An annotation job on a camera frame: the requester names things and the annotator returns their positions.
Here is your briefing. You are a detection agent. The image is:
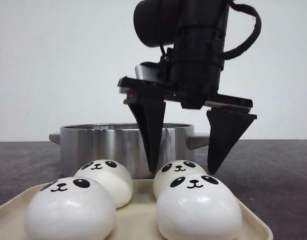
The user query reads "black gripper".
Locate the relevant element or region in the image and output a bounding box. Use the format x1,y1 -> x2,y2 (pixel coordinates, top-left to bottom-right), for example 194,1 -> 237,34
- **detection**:
118,37 -> 257,174

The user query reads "panda bun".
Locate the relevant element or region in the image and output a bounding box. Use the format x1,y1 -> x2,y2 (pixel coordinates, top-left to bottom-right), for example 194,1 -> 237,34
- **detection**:
75,159 -> 133,209
152,160 -> 208,200
24,177 -> 117,240
156,173 -> 242,240

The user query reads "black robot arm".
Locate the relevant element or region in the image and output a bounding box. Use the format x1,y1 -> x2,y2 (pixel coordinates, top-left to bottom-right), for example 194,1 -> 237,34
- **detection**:
118,0 -> 262,174

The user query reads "stainless steel steamer pot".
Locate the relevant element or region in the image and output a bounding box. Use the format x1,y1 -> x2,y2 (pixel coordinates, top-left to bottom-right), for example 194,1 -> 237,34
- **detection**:
49,123 -> 209,179

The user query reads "black sleeved cable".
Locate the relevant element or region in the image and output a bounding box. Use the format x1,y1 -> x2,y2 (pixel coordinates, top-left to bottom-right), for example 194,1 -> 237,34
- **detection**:
222,0 -> 263,61

